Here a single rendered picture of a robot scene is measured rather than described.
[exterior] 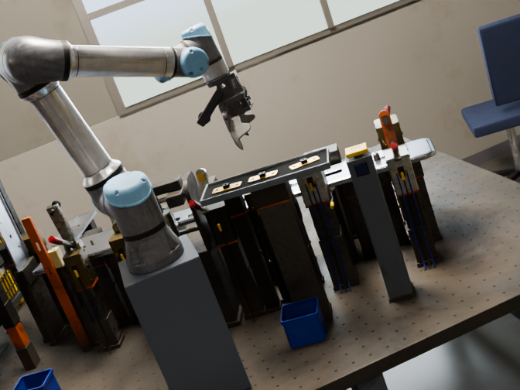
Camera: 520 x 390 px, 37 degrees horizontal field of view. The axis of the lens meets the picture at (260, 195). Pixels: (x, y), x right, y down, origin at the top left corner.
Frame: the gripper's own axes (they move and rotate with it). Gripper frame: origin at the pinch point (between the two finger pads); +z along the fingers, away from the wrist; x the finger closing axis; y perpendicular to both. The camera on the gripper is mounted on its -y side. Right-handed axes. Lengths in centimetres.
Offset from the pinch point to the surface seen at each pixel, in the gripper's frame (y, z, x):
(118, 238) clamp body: -49, 11, 3
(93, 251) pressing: -66, 15, 18
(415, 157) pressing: 42, 30, 18
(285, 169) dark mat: 8.9, 9.9, -7.5
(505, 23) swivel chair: 102, 40, 192
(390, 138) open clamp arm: 36, 27, 39
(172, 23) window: -52, -33, 206
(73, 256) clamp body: -66, 11, 5
